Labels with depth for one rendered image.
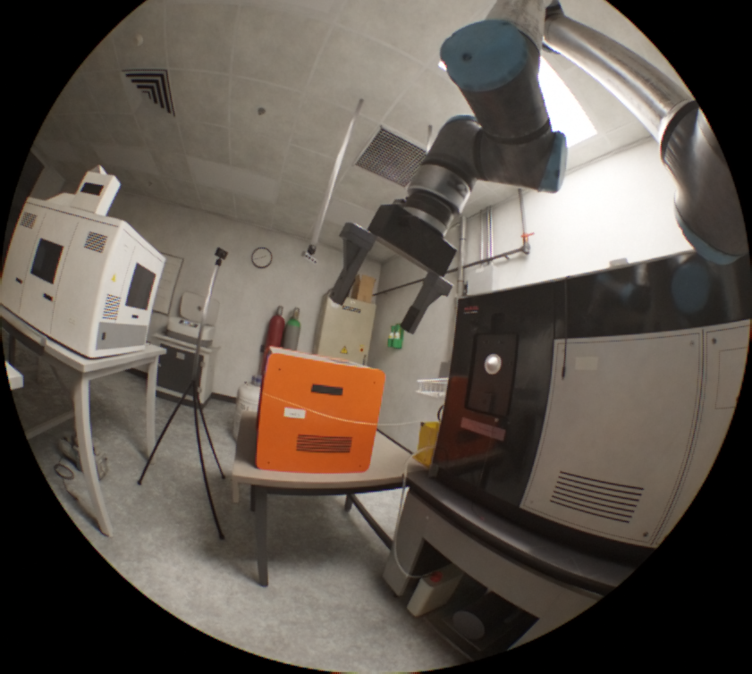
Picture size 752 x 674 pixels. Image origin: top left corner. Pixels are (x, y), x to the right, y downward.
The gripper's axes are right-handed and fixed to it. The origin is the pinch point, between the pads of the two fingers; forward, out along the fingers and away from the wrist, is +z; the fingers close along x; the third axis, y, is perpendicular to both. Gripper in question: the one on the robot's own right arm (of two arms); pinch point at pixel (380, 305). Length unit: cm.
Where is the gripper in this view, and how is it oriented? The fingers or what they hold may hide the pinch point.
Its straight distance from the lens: 36.7
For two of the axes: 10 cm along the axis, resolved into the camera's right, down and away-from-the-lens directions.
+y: 4.2, 2.9, -8.6
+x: 7.8, 3.6, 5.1
